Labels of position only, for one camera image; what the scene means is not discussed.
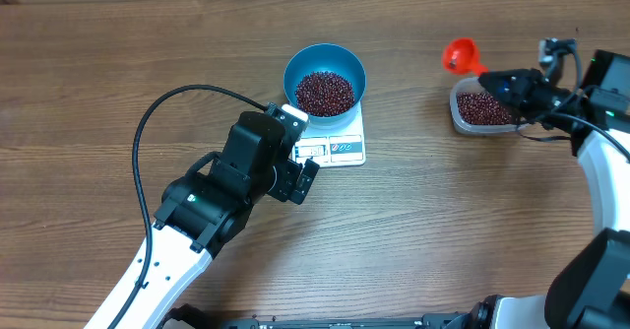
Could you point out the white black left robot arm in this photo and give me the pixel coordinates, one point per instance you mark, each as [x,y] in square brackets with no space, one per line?
[204,209]

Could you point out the blue plastic bowl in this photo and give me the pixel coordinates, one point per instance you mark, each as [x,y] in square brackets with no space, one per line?
[324,57]

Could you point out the clear plastic food container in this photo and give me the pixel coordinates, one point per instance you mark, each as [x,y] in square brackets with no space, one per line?
[463,127]

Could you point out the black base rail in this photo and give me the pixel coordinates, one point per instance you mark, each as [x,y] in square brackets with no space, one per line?
[189,317]

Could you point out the white digital kitchen scale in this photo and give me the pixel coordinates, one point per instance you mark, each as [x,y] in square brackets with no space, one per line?
[333,141]

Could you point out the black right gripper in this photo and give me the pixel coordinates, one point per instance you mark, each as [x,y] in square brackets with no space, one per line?
[515,89]

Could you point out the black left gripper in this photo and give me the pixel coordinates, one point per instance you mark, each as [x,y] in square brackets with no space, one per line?
[286,190]

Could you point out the red adzuki beans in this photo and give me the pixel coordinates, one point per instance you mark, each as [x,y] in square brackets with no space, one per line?
[482,109]

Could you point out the orange measuring scoop blue handle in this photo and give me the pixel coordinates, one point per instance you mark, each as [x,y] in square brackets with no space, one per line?
[462,57]

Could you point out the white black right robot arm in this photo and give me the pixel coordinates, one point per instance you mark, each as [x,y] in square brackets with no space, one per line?
[587,293]

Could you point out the red beans in bowl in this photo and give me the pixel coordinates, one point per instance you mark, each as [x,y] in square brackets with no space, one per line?
[324,94]

